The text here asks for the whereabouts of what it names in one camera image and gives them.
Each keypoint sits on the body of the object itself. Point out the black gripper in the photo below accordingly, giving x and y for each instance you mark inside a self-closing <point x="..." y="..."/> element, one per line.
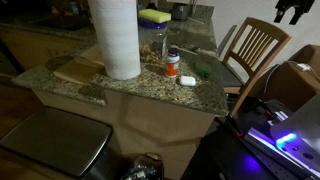
<point x="296" y="4"/>

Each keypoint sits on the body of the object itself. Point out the brown cardboard box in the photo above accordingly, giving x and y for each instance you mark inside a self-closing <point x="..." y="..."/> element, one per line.
<point x="293" y="83"/>

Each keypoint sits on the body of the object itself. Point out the thin white stick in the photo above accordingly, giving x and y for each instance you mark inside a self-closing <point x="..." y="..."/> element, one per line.
<point x="196" y="20"/>

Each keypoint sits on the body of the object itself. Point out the wooden chair with grey seat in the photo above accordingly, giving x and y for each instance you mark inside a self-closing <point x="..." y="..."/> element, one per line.
<point x="256" y="50"/>

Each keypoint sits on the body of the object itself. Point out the dark metal pot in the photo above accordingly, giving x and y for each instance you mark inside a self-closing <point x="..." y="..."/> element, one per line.
<point x="180" y="11"/>

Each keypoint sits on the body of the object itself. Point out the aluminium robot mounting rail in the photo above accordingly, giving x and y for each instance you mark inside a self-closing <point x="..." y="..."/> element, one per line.
<point x="266" y="146"/>

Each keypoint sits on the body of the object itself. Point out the clear jar with purple lid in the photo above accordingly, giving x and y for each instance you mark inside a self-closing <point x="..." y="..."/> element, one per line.
<point x="152" y="41"/>

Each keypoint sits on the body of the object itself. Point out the metal trash can lid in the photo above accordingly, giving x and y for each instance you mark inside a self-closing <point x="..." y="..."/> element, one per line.
<point x="56" y="140"/>

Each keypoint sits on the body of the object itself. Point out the yellow sponge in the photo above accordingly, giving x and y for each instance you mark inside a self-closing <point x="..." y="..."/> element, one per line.
<point x="154" y="15"/>

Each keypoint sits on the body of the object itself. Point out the white earbuds case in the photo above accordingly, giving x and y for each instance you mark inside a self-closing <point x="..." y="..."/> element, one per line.
<point x="187" y="81"/>

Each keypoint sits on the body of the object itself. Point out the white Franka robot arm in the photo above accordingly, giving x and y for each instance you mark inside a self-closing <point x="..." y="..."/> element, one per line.
<point x="300" y="123"/>

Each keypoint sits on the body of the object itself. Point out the bin of empty bottles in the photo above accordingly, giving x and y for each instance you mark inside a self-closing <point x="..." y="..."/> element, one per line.
<point x="143" y="166"/>

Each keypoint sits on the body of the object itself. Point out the white paper towel roll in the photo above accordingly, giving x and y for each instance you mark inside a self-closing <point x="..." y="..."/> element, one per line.
<point x="116" y="36"/>

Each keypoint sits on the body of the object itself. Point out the orange pill bottle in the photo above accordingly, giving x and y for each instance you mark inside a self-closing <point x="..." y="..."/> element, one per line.
<point x="172" y="65"/>

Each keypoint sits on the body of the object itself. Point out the wooden cutting board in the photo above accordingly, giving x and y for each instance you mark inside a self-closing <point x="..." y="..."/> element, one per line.
<point x="80" y="68"/>

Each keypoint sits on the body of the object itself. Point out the green lid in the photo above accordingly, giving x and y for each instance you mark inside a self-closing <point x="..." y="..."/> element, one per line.
<point x="203" y="68"/>

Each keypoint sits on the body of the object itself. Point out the white charger plug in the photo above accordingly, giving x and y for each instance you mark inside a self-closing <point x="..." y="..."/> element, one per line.
<point x="303" y="67"/>

